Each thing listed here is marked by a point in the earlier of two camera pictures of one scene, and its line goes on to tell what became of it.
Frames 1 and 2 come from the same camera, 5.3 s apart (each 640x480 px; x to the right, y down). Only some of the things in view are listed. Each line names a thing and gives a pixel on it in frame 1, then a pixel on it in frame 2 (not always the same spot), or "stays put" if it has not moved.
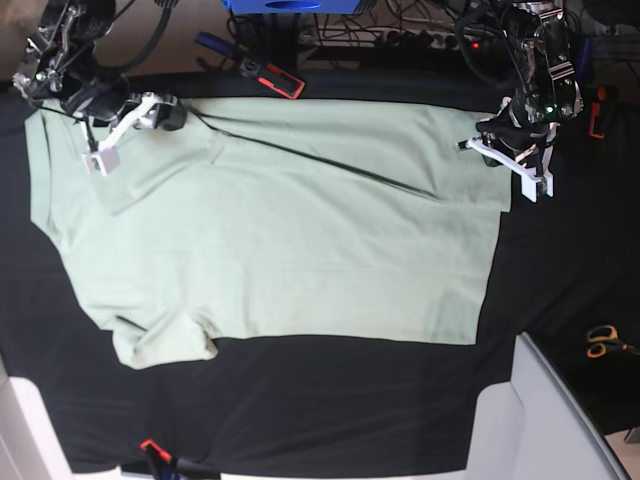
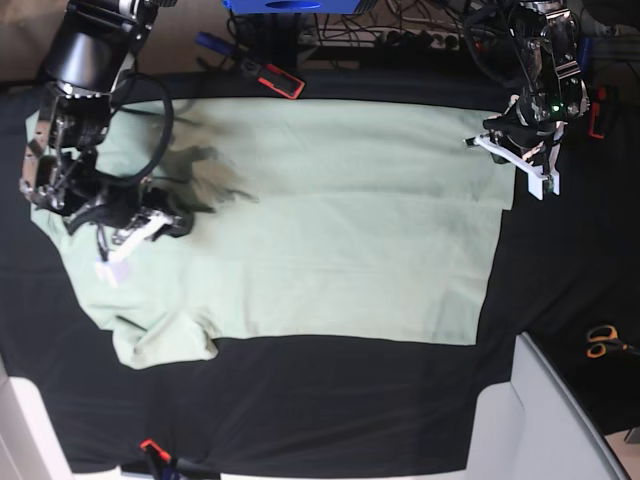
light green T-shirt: (275, 220) stays put
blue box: (292, 6) stays put
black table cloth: (567, 275) stays put
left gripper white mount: (101, 159) to (182, 224)
